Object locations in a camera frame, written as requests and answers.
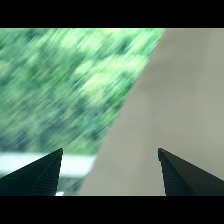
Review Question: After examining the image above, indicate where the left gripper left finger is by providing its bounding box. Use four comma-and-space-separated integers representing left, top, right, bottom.
0, 147, 64, 197

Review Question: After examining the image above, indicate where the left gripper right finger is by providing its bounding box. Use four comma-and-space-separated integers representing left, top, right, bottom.
157, 147, 224, 197

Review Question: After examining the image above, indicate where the brown garment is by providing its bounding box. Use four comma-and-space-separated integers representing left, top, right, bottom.
79, 28, 224, 197

